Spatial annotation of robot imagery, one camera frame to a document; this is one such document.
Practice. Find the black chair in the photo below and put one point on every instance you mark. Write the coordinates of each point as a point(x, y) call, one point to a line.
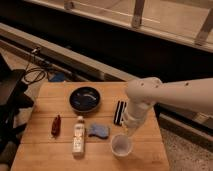
point(12, 98)

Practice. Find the white plastic bottle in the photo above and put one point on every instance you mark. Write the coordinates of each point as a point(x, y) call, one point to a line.
point(79, 137)

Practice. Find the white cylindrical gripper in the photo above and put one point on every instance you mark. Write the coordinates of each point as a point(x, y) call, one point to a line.
point(134, 116)

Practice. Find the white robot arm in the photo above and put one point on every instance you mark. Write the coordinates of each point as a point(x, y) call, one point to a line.
point(143, 94)

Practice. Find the black striped rectangular block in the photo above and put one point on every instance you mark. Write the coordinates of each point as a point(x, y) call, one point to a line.
point(118, 116)

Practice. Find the small red-brown object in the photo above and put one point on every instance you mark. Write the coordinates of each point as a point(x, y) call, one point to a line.
point(55, 130)

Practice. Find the blue object on floor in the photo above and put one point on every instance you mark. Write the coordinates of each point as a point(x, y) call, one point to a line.
point(60, 77)

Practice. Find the dark blue bowl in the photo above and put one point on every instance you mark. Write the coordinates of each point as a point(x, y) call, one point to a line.
point(84, 99)

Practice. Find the blue sponge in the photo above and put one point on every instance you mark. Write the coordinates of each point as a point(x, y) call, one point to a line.
point(99, 131)

